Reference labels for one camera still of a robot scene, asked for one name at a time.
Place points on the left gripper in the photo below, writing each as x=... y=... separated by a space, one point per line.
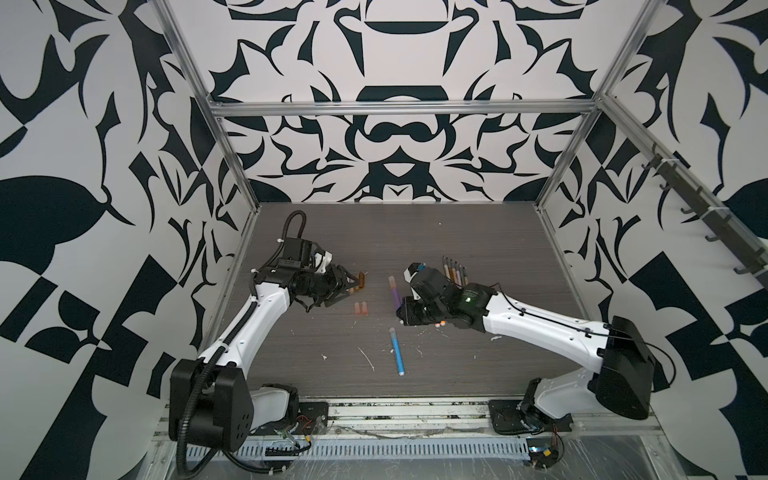
x=338 y=285

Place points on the purple marker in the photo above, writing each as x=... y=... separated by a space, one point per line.
x=395 y=292

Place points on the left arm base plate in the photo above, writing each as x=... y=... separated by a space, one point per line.
x=307 y=418

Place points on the white slotted cable duct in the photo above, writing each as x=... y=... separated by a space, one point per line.
x=388 y=449

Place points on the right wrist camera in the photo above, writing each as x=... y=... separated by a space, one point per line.
x=414 y=273

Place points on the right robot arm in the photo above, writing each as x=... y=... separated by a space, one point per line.
x=616 y=367

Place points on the aluminium front rail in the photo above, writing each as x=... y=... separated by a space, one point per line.
x=409 y=417

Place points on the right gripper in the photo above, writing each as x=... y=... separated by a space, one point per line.
x=403 y=316

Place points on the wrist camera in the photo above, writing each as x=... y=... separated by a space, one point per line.
x=414 y=273
x=304 y=255

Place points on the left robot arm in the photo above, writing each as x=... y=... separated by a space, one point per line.
x=211 y=404

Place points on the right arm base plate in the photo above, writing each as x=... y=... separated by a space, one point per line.
x=507 y=417

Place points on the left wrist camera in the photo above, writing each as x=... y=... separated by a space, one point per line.
x=304 y=255

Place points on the blue marker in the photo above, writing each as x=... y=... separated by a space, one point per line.
x=397 y=352

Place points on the black hook rail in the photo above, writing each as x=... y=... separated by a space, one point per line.
x=702 y=204

